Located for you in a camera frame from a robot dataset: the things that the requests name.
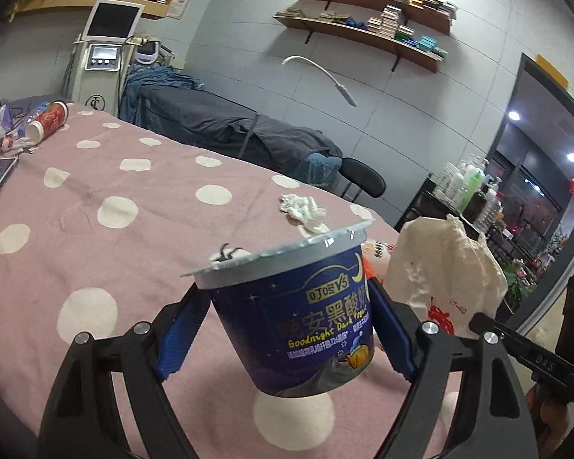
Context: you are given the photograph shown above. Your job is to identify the long wooden wall shelf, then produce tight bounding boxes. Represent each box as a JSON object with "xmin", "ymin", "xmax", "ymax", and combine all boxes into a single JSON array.
[{"xmin": 274, "ymin": 13, "xmax": 448, "ymax": 73}]

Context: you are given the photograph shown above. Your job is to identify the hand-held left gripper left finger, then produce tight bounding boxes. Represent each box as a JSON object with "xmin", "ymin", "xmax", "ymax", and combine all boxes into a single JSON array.
[{"xmin": 37, "ymin": 283, "xmax": 214, "ymax": 459}]

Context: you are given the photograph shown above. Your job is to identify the orange striped packet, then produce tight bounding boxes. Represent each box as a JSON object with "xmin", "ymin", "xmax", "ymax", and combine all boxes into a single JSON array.
[{"xmin": 362, "ymin": 240, "xmax": 394, "ymax": 279}]

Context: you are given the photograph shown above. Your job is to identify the black rack cart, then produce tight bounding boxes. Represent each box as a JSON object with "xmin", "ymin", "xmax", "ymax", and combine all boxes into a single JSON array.
[{"xmin": 402, "ymin": 174, "xmax": 517, "ymax": 269}]

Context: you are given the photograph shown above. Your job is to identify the white plastic bag red print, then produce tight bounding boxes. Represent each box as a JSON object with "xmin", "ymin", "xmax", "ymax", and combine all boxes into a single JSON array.
[{"xmin": 385, "ymin": 215, "xmax": 508, "ymax": 340}]

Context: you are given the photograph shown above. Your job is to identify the red paper cup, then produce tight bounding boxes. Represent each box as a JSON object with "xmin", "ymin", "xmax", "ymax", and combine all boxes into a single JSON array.
[{"xmin": 26, "ymin": 101, "xmax": 70, "ymax": 143}]

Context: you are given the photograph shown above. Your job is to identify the white framed monitor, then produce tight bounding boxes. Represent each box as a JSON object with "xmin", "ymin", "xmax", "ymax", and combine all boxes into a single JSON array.
[{"xmin": 87, "ymin": 0, "xmax": 145, "ymax": 41}]

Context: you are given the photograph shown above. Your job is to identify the stacks of small boxes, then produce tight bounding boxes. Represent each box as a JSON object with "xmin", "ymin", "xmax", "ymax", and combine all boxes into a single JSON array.
[{"xmin": 275, "ymin": 2, "xmax": 448, "ymax": 55}]

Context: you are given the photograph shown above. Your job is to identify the black stool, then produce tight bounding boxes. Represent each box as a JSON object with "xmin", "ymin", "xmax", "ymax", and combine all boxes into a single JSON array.
[{"xmin": 337, "ymin": 157, "xmax": 386, "ymax": 202}]

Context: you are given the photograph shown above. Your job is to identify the white and blue device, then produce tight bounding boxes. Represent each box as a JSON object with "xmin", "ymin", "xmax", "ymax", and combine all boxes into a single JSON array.
[{"xmin": 133, "ymin": 33, "xmax": 174, "ymax": 67}]

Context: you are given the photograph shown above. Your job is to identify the dark blue yogurt cup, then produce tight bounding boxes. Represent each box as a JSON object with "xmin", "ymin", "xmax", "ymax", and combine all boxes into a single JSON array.
[{"xmin": 181, "ymin": 220, "xmax": 376, "ymax": 397}]

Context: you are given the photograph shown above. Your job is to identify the crumpled white tissue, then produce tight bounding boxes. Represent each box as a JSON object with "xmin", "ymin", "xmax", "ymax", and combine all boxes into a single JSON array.
[{"xmin": 278, "ymin": 194, "xmax": 328, "ymax": 236}]

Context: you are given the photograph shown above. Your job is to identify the group of toiletry bottles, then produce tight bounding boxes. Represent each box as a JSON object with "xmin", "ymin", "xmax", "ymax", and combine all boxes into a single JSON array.
[{"xmin": 433, "ymin": 153, "xmax": 505, "ymax": 230}]

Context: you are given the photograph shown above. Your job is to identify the white beauty machine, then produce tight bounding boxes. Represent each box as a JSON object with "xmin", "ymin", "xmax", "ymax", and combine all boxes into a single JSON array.
[{"xmin": 67, "ymin": 33, "xmax": 131, "ymax": 116}]

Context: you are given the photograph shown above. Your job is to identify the massage bed with dark cover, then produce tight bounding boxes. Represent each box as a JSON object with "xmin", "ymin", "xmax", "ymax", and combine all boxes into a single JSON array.
[{"xmin": 119, "ymin": 67, "xmax": 344, "ymax": 186}]

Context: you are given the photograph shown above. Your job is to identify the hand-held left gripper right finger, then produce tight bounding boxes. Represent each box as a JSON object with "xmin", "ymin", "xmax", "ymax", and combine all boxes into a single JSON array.
[{"xmin": 366, "ymin": 277, "xmax": 540, "ymax": 459}]

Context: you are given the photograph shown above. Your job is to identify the grey door frame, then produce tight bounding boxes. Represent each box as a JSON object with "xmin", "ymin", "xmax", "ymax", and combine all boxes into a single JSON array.
[{"xmin": 476, "ymin": 52, "xmax": 574, "ymax": 345}]

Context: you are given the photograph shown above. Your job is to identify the white gooseneck lamp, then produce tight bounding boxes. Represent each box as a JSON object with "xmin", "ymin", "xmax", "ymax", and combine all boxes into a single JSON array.
[{"xmin": 281, "ymin": 55, "xmax": 359, "ymax": 107}]

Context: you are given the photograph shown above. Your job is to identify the pink polka dot blanket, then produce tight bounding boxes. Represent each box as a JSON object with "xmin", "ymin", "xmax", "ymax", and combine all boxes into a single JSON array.
[{"xmin": 0, "ymin": 100, "xmax": 465, "ymax": 459}]

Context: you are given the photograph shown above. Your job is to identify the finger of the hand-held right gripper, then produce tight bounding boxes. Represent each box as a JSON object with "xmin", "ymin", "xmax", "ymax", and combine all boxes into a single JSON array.
[{"xmin": 469, "ymin": 313, "xmax": 574, "ymax": 395}]

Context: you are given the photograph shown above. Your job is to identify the person's right hand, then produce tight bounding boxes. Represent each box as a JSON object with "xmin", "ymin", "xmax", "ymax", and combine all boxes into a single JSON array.
[{"xmin": 526, "ymin": 382, "xmax": 574, "ymax": 441}]

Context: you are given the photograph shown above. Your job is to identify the short wooden wall shelf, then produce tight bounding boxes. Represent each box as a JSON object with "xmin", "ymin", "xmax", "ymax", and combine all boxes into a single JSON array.
[{"xmin": 288, "ymin": 0, "xmax": 455, "ymax": 35}]

